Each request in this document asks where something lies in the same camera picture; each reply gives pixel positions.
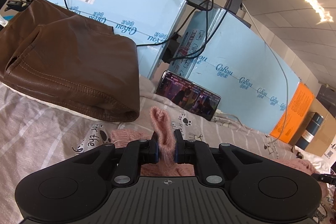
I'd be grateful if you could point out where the pink knitted sweater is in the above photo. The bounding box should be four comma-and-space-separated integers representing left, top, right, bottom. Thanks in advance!
109, 105, 330, 198

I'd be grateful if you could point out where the white garment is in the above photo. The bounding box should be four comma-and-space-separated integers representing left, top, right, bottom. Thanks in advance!
291, 146, 335, 174

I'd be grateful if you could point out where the dark blue thermos bottle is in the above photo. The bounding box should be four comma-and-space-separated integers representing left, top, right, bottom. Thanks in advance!
295, 112, 324, 150

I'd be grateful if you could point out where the brown cardboard box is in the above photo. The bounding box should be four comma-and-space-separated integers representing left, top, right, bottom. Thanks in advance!
289, 98, 335, 157

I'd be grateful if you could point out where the grey striped cartoon bedsheet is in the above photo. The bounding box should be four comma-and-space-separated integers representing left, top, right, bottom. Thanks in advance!
1, 78, 294, 223

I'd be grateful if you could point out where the orange printed sheet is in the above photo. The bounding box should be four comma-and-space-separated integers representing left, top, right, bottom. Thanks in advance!
270, 83, 314, 143

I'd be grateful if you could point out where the black smartphone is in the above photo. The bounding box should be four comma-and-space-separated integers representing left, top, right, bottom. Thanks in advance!
155, 71, 221, 121

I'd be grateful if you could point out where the brown leather jacket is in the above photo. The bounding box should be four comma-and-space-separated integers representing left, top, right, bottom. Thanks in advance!
1, 0, 140, 122

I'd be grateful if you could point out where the large blue tissue box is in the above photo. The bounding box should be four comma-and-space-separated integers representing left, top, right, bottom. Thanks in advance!
169, 9, 299, 134

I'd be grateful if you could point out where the black power adapter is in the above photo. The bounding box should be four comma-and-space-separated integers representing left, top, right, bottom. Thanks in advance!
224, 0, 242, 15

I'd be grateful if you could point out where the left blue tissue box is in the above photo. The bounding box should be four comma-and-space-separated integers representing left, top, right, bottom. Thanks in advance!
48, 0, 186, 79

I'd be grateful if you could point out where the white charging cable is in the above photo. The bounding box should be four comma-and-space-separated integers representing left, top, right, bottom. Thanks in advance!
202, 0, 290, 144

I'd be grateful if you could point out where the black cable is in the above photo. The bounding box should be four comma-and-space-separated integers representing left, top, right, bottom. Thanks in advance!
63, 0, 243, 63

